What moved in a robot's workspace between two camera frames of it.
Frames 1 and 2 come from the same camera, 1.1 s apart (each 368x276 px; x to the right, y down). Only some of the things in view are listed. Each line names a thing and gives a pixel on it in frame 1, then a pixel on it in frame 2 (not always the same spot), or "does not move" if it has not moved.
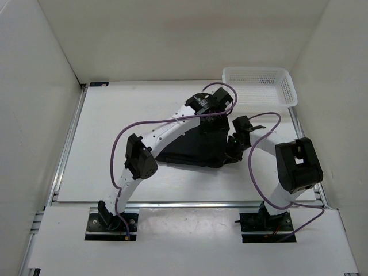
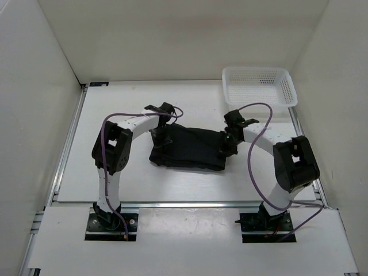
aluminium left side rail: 25,269 does not move
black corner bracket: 98,84 does not move
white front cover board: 191,241 does not move
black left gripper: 222,122 -> 164,143
